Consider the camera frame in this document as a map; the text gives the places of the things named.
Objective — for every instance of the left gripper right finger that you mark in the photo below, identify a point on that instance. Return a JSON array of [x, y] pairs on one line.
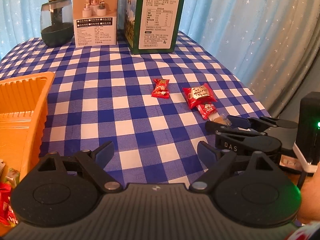
[[219, 164]]

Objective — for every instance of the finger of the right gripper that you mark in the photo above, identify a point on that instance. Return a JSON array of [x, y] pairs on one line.
[[214, 127], [260, 124]]

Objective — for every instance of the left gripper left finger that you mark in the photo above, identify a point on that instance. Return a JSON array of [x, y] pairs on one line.
[[93, 163]]

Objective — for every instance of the clear brown cake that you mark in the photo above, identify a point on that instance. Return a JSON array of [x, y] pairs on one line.
[[220, 119]]

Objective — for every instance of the small red white candy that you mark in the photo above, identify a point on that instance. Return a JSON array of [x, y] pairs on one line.
[[206, 110]]

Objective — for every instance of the large red gold snack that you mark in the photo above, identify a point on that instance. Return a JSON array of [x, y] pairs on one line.
[[199, 95]]

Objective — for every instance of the green brown candy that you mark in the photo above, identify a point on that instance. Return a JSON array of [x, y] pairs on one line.
[[12, 177]]

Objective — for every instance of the red pillow snack packet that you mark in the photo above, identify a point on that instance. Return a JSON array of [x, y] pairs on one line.
[[8, 217]]

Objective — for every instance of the clear grey snack packet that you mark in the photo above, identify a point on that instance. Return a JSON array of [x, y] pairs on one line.
[[2, 166]]

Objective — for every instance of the person right hand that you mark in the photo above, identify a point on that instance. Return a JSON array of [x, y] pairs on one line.
[[310, 207]]

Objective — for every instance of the black device green light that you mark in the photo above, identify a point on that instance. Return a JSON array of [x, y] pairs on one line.
[[304, 154]]

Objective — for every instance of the grey curtain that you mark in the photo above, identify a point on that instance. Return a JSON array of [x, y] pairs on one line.
[[295, 87]]

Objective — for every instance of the blue checkered tablecloth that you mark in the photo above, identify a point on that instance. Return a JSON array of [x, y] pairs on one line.
[[103, 94]]

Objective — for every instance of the blue star curtain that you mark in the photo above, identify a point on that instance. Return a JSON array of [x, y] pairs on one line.
[[261, 41]]

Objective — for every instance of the orange plastic tray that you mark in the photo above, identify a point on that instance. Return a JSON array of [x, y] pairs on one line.
[[24, 110]]

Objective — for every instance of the green carton box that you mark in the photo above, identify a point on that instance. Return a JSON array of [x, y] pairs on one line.
[[151, 26]]

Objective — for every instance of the dark glass humidifier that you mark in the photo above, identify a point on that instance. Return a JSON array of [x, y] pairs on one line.
[[56, 22]]

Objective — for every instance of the white humidifier box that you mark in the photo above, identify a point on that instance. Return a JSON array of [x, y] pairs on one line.
[[95, 22]]

